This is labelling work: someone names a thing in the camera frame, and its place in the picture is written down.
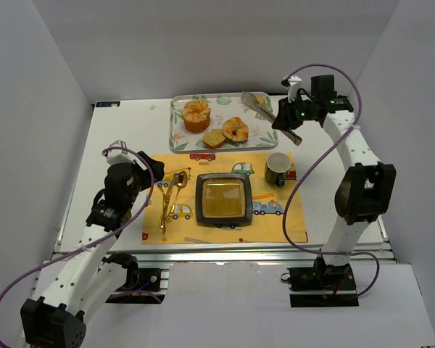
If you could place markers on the gold spoon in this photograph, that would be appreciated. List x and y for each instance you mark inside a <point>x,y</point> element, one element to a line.
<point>182,182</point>

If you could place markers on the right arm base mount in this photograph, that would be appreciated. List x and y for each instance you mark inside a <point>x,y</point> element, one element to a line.
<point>306,290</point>

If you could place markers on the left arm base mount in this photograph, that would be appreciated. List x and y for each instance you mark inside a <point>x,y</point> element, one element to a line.
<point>142,286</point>

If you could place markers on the small round muffin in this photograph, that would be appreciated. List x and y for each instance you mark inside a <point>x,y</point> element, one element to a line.
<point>260,100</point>

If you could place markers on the metal tongs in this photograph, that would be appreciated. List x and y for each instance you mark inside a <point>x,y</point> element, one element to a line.
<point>250,100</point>

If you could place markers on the yellow car print placemat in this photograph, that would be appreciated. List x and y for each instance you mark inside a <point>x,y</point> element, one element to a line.
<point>172,215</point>

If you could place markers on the black square plate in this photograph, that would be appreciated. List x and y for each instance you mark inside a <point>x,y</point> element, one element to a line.
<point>223,199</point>

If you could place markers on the gold fork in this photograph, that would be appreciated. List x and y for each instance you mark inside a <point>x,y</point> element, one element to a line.
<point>167,198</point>

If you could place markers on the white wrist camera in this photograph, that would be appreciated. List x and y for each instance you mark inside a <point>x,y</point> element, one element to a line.
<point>118,153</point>
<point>292,83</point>

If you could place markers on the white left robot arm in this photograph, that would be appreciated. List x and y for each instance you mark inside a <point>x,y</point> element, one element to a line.
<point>59,317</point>

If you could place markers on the orange bundt cake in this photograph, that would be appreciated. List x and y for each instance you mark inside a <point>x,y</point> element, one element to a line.
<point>196,116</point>

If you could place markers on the dark green mug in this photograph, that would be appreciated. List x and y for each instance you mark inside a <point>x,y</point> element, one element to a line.
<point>276,167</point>

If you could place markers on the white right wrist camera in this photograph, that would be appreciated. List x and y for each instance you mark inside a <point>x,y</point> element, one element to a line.
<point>292,83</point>

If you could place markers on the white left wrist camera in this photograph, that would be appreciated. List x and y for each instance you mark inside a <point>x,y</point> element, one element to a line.
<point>118,153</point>

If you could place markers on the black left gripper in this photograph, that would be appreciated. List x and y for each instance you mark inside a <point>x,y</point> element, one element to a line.
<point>151,170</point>

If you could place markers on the seeded bread slice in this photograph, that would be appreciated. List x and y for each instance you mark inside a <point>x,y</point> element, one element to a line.
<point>214,139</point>

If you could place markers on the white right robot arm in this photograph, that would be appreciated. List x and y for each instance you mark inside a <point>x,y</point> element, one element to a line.
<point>366,188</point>

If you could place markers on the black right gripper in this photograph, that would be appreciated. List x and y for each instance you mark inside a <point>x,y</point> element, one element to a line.
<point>283,117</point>

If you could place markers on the leaf patterned white tray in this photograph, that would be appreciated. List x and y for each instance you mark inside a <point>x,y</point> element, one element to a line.
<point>223,107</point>

